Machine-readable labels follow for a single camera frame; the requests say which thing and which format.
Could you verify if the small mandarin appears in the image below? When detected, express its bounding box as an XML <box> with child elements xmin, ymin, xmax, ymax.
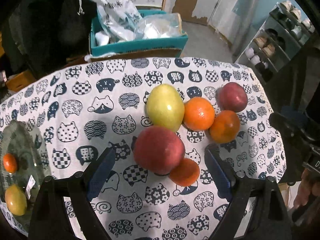
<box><xmin>3</xmin><ymin>153</ymin><xmax>18</xmax><ymax>173</ymax></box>
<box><xmin>169</xmin><ymin>158</ymin><xmax>200</xmax><ymax>186</ymax></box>

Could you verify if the person's right hand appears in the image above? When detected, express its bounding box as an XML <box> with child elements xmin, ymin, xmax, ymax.
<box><xmin>293</xmin><ymin>168</ymin><xmax>320</xmax><ymax>209</ymax></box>

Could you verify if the right large orange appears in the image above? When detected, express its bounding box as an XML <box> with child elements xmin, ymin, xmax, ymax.
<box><xmin>209</xmin><ymin>110</ymin><xmax>240</xmax><ymax>144</ymax></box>

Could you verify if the large orange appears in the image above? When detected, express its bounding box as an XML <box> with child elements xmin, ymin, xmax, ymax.
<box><xmin>209</xmin><ymin>110</ymin><xmax>240</xmax><ymax>144</ymax></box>
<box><xmin>183</xmin><ymin>97</ymin><xmax>215</xmax><ymax>132</ymax></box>

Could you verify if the green patterned glass bowl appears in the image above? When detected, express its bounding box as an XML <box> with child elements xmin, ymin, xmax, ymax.
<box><xmin>1</xmin><ymin>120</ymin><xmax>50</xmax><ymax>235</ymax></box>

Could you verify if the dark red apple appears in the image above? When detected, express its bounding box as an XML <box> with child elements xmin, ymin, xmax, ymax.
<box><xmin>216</xmin><ymin>82</ymin><xmax>248</xmax><ymax>113</ymax></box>

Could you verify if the big pink-red apple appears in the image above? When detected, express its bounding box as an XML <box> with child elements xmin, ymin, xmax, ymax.
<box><xmin>133</xmin><ymin>126</ymin><xmax>185</xmax><ymax>175</ymax></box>

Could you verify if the cat pattern tablecloth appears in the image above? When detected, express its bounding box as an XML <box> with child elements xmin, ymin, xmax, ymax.
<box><xmin>1</xmin><ymin>57</ymin><xmax>286</xmax><ymax>239</ymax></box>

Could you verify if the left large orange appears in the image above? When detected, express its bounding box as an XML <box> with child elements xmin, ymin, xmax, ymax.
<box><xmin>183</xmin><ymin>97</ymin><xmax>215</xmax><ymax>132</ymax></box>

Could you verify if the shoe rack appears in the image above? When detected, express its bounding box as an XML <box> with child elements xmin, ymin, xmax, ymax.
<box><xmin>235</xmin><ymin>0</ymin><xmax>315</xmax><ymax>83</ymax></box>

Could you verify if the wooden drawer box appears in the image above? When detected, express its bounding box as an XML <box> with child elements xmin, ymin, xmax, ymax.
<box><xmin>5</xmin><ymin>69</ymin><xmax>36</xmax><ymax>92</ymax></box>

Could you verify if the teal cardboard box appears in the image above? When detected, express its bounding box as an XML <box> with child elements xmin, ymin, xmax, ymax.
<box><xmin>89</xmin><ymin>10</ymin><xmax>188</xmax><ymax>59</ymax></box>

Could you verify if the clear plastic bag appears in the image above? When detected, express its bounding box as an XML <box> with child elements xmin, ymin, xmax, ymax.
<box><xmin>134</xmin><ymin>13</ymin><xmax>186</xmax><ymax>40</ymax></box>

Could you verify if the black hanging coat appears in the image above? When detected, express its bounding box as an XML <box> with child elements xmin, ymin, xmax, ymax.
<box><xmin>1</xmin><ymin>0</ymin><xmax>97</xmax><ymax>77</ymax></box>

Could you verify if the white printed plastic bag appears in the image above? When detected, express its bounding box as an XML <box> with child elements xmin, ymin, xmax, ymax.
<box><xmin>90</xmin><ymin>0</ymin><xmax>142</xmax><ymax>42</ymax></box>

